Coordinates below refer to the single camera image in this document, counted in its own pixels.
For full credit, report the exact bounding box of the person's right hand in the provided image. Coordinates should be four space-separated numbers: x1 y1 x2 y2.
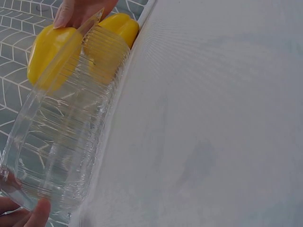
53 0 119 29

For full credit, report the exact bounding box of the person's left hand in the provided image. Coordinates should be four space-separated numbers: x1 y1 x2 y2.
0 169 52 227

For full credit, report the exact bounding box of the yellow bell pepper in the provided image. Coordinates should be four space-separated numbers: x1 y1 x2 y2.
26 25 84 92
82 13 140 84

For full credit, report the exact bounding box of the clear plastic clamshell container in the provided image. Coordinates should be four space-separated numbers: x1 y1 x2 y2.
0 7 132 224

